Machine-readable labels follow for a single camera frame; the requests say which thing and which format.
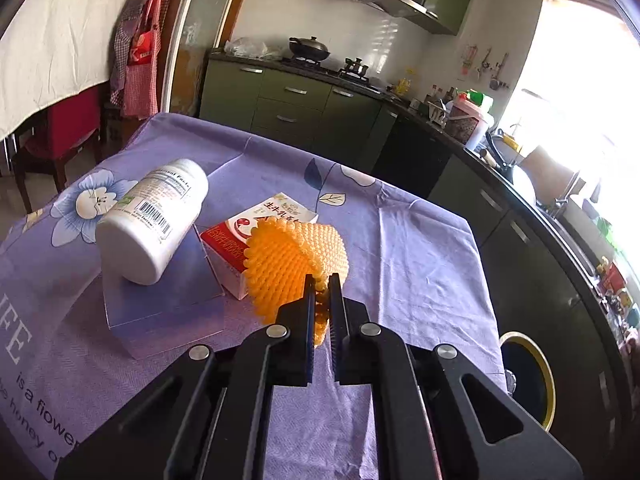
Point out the dark green base cabinets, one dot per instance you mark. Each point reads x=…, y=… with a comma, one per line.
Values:
x=539, y=281

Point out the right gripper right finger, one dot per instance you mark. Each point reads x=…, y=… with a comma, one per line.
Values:
x=350, y=364

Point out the purple cardboard box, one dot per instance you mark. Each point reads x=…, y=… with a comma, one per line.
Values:
x=184, y=306

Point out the orange foam fruit net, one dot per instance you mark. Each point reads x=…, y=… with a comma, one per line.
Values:
x=279, y=255

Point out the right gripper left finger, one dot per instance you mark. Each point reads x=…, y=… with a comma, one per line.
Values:
x=295, y=355

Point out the pink lidded food container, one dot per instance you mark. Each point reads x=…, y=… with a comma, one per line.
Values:
x=466, y=122

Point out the purple floral tablecloth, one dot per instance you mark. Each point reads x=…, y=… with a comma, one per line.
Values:
x=414, y=265

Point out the white supplement bottle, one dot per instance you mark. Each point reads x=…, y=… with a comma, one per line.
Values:
x=141, y=233

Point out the chrome sink faucet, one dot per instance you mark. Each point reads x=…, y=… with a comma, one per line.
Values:
x=559, y=202

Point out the yellow-rimmed trash bin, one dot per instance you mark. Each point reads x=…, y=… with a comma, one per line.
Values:
x=529, y=377

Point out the black wok with lid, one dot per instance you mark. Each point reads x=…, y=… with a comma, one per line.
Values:
x=308, y=49

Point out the small black pot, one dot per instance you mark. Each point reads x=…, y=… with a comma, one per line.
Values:
x=355, y=67

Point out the wooden cutting board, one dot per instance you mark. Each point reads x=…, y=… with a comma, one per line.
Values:
x=549, y=177

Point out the red wooden chair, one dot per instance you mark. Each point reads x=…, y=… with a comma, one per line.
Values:
x=61, y=131

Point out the red checked apron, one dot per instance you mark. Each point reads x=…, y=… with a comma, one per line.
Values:
x=136, y=48

